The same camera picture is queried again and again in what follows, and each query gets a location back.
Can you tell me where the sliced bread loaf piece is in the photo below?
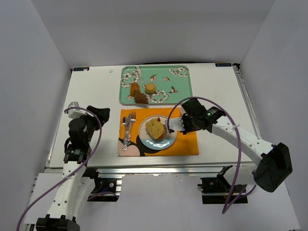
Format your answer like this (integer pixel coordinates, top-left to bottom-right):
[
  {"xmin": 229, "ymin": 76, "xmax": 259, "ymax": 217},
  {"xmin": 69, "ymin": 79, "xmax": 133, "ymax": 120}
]
[{"xmin": 145, "ymin": 117, "xmax": 167, "ymax": 140}]

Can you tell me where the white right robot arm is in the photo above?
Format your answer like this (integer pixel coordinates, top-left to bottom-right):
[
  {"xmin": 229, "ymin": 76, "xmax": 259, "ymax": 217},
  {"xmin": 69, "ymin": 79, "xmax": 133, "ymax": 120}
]
[{"xmin": 181, "ymin": 98, "xmax": 293, "ymax": 193}]

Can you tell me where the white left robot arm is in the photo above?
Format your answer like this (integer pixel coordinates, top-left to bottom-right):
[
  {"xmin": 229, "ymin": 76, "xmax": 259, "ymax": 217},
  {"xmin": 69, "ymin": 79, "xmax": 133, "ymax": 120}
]
[{"xmin": 35, "ymin": 103, "xmax": 110, "ymax": 231}]

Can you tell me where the orange cartoon placemat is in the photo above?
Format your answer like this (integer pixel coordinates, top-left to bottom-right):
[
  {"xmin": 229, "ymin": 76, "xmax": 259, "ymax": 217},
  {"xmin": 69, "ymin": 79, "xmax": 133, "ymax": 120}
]
[{"xmin": 117, "ymin": 108, "xmax": 199, "ymax": 157}]

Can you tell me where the blue white ceramic plate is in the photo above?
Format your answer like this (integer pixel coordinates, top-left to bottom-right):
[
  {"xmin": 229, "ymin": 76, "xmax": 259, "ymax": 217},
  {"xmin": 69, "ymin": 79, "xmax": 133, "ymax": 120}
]
[{"xmin": 139, "ymin": 115, "xmax": 177, "ymax": 151}]

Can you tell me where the silver spoon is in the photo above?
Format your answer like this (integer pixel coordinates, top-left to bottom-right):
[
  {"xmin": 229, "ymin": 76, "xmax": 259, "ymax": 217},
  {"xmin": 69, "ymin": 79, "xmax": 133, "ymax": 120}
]
[{"xmin": 122, "ymin": 116, "xmax": 128, "ymax": 151}]

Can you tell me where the silver fork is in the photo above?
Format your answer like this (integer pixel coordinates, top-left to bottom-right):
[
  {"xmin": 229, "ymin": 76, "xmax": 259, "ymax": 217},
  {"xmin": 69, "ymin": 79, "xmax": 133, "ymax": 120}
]
[{"xmin": 127, "ymin": 111, "xmax": 136, "ymax": 142}]

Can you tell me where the green floral serving tray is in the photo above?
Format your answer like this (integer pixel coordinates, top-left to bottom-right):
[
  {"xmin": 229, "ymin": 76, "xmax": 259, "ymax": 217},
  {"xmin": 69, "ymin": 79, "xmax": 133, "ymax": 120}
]
[{"xmin": 119, "ymin": 64, "xmax": 193, "ymax": 105}]

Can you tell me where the left blue table label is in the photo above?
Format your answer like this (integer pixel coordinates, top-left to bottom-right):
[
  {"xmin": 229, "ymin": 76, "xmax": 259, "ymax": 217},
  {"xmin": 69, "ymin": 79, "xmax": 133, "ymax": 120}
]
[{"xmin": 73, "ymin": 67, "xmax": 90, "ymax": 72}]

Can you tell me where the blue table label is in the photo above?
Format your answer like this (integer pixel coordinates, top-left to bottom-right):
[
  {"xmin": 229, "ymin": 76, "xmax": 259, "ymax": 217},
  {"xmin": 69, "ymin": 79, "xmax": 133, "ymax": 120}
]
[
  {"xmin": 215, "ymin": 63, "xmax": 232, "ymax": 67},
  {"xmin": 73, "ymin": 67, "xmax": 90, "ymax": 72}
]

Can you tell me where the round yellow muffin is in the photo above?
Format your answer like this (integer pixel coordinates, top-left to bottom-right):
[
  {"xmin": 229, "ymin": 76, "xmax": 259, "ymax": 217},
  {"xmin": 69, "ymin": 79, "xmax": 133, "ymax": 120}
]
[{"xmin": 145, "ymin": 83, "xmax": 156, "ymax": 94}]

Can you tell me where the dark brown chocolate pastry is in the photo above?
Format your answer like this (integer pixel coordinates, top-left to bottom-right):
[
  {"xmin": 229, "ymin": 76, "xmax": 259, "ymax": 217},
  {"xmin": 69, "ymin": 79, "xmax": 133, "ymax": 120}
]
[{"xmin": 134, "ymin": 90, "xmax": 149, "ymax": 104}]

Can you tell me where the golden croissant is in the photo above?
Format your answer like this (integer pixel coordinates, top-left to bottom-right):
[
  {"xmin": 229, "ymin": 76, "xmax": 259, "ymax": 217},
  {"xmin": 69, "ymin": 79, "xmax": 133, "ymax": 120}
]
[{"xmin": 130, "ymin": 82, "xmax": 140, "ymax": 97}]

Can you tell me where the right blue table label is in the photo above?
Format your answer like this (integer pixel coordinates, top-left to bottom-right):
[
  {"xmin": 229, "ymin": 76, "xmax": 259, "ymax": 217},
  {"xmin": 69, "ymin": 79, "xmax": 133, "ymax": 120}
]
[{"xmin": 215, "ymin": 63, "xmax": 232, "ymax": 67}]

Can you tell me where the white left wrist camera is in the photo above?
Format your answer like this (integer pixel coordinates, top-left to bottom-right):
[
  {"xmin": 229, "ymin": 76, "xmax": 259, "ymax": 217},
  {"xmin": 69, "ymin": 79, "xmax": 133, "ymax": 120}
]
[{"xmin": 64, "ymin": 102, "xmax": 86, "ymax": 119}]

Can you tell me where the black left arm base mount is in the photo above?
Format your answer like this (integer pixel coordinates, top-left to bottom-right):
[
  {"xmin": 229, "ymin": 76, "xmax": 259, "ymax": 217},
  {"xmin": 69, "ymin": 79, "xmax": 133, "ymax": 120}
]
[{"xmin": 77, "ymin": 168, "xmax": 119, "ymax": 202}]

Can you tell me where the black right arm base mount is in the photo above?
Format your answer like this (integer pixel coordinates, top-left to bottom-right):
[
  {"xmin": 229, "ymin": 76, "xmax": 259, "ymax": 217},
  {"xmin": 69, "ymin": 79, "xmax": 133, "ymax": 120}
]
[{"xmin": 197, "ymin": 165, "xmax": 234, "ymax": 205}]

